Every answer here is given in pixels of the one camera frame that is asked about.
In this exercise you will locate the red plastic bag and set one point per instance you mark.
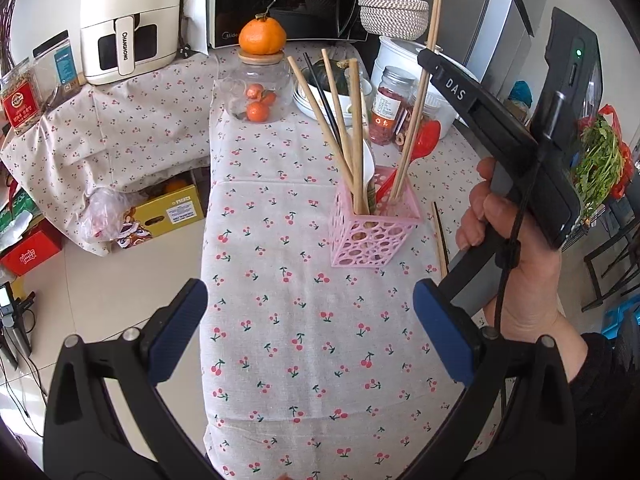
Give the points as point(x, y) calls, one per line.
point(622, 160)

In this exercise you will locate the white electric cooking pot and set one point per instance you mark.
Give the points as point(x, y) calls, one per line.
point(395, 55)

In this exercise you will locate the white plastic spoon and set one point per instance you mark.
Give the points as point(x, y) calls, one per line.
point(367, 165)

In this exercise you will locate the red plastic spoon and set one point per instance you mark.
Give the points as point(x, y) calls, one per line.
point(425, 137)

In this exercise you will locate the large orange with stem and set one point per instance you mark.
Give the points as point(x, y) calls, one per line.
point(262, 35)

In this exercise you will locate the clear plastic bag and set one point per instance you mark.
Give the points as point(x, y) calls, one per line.
point(105, 215)

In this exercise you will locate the brown wooden chopstick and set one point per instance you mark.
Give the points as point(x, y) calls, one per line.
point(440, 240)

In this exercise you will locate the clear jar red label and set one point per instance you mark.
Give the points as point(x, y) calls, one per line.
point(22, 102)

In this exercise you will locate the cherry print tablecloth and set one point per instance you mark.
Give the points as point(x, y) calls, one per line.
point(125, 125)
point(310, 350)

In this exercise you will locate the green cardboard box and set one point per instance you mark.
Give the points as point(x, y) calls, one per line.
point(15, 215)

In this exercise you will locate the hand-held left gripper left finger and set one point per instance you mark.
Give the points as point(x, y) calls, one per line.
point(180, 330)

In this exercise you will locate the green celery bunch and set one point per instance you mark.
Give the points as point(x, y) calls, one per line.
point(597, 160)

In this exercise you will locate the grey refrigerator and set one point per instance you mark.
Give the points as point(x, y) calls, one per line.
point(500, 10)

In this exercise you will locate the black handheld device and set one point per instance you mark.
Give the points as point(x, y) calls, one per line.
point(12, 320)

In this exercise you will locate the glass jar with wooden lid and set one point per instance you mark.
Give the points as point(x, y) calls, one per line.
point(232, 90)

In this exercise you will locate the jar of red dried fruit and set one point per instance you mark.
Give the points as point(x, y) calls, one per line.
point(387, 110)

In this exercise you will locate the dark green squash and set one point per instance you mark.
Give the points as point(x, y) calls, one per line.
point(342, 77)

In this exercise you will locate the cream air fryer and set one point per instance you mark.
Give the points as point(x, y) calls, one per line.
point(130, 10)

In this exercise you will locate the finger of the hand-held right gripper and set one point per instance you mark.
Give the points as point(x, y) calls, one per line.
point(460, 87)
point(477, 272)

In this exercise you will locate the clear container blue label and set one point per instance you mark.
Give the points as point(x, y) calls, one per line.
point(60, 67)

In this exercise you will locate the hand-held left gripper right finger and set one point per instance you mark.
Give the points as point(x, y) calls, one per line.
point(442, 332)

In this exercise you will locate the jar of dried fruit rings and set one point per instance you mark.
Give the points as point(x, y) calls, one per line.
point(425, 110)

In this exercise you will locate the bamboo chopstick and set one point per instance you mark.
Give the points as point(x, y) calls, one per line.
point(320, 125)
point(356, 125)
point(332, 95)
point(434, 15)

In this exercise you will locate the teal plastic bag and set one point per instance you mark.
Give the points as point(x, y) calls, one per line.
point(521, 92)

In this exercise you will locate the yellow cardboard box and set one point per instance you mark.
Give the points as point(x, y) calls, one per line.
point(172, 212)

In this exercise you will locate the pink perforated utensil basket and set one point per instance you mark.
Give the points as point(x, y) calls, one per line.
point(370, 240)

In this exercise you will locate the black chopstick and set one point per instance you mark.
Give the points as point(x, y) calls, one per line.
point(320, 91)

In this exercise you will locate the small orange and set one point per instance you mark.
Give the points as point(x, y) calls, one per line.
point(258, 113)
point(270, 98)
point(255, 91)

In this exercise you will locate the white bowl green print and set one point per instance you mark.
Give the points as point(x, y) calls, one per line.
point(307, 102)

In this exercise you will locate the red cardboard box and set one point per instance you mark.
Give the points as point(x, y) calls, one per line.
point(27, 250)

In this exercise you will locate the blue plastic stool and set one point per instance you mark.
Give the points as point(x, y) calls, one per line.
point(622, 320)

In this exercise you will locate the person's right hand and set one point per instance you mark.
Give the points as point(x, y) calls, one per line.
point(530, 280)

